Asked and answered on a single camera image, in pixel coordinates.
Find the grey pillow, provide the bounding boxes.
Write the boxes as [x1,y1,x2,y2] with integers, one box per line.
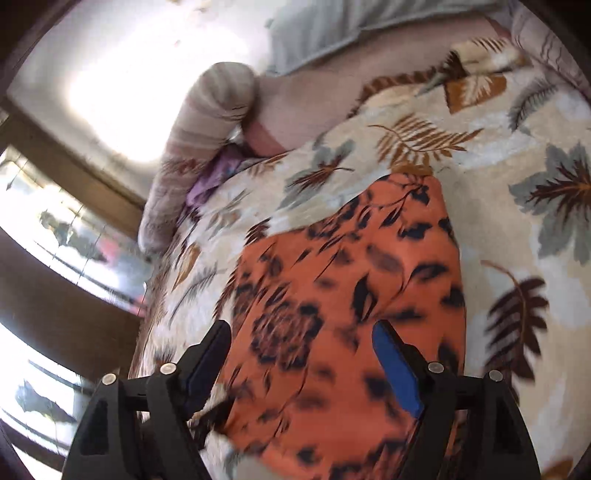
[267,0,504,77]

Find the folded striped beige quilt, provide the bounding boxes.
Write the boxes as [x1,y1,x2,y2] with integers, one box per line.
[137,62,258,254]

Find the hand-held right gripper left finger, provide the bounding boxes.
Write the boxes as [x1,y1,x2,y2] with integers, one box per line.
[62,319,232,480]

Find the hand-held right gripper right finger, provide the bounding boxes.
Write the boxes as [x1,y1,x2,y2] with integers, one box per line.
[373,319,541,480]

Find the brown framed window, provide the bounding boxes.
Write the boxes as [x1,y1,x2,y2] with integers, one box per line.
[0,106,153,480]

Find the orange black floral garment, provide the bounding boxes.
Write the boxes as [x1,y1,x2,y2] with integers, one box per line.
[215,173,467,480]

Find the beige leaf print blanket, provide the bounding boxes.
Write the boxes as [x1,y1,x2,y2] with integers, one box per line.
[127,34,591,480]

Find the purple floral cloth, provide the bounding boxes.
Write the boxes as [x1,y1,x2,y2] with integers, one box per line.
[185,150,245,215]

